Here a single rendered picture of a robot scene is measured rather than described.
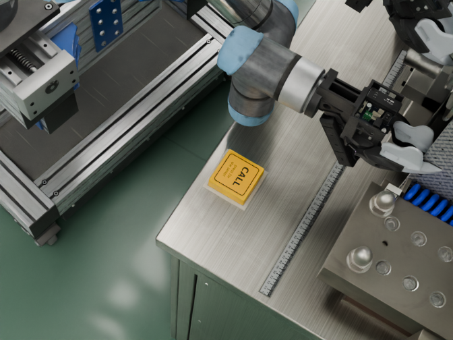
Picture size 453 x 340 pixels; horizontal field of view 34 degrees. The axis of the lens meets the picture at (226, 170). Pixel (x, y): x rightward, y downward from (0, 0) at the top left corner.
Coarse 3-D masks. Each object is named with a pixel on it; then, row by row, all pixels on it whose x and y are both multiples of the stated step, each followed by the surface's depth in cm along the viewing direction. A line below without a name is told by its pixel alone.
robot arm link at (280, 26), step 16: (208, 0) 115; (224, 0) 114; (240, 0) 114; (256, 0) 116; (272, 0) 120; (288, 0) 122; (224, 16) 118; (240, 16) 116; (256, 16) 117; (272, 16) 118; (288, 16) 121; (272, 32) 119; (288, 32) 121; (288, 48) 121
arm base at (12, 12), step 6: (12, 0) 143; (0, 6) 138; (6, 6) 140; (12, 6) 142; (0, 12) 139; (6, 12) 140; (12, 12) 142; (0, 18) 140; (6, 18) 141; (12, 18) 143; (0, 24) 140; (6, 24) 142; (0, 30) 142
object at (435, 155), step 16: (448, 128) 97; (432, 144) 103; (448, 144) 100; (432, 160) 105; (448, 160) 103; (416, 176) 112; (432, 176) 109; (448, 176) 107; (432, 192) 113; (448, 192) 110
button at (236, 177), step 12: (228, 156) 124; (240, 156) 124; (216, 168) 123; (228, 168) 123; (240, 168) 123; (252, 168) 123; (216, 180) 122; (228, 180) 122; (240, 180) 122; (252, 180) 122; (228, 192) 121; (240, 192) 121
